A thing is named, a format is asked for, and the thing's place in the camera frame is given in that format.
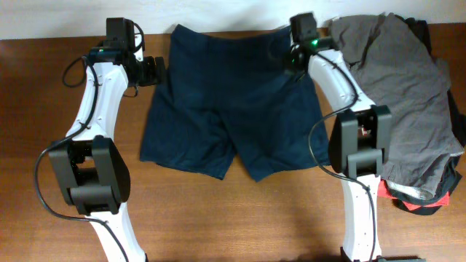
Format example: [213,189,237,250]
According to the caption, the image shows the navy blue shorts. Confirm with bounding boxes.
[140,25,329,181]

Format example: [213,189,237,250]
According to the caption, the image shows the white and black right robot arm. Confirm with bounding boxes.
[285,36,392,261]

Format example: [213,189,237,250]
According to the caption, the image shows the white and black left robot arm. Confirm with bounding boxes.
[46,47,166,261]

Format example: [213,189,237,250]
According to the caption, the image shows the grey shorts on pile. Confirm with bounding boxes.
[329,13,464,200]

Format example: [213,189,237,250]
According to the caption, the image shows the black garment under pile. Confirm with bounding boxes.
[390,15,465,215]

